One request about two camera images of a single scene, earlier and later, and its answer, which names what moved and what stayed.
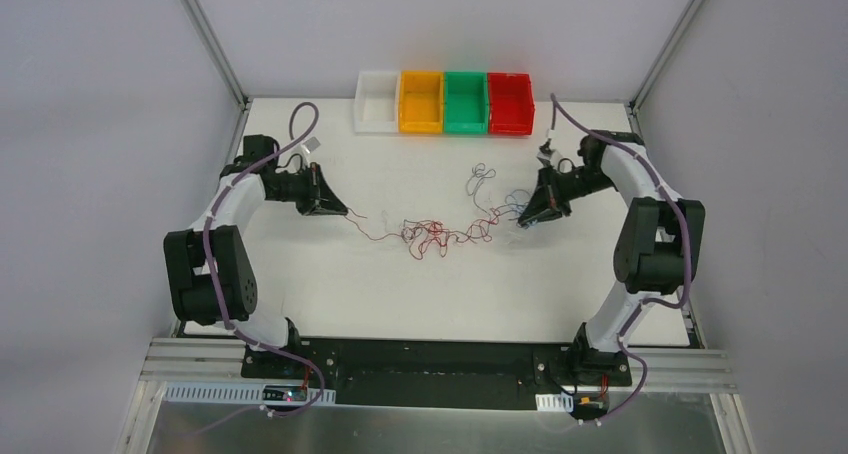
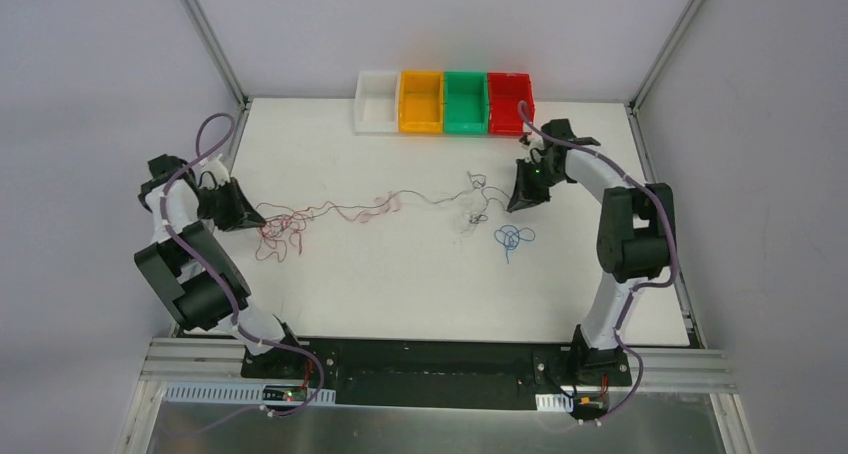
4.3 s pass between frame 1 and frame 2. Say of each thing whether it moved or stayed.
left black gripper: moved
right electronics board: stayed
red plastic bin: stayed
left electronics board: stayed
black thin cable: moved
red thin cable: moved
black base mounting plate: stayed
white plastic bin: stayed
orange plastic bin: stayed
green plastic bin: stayed
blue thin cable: moved
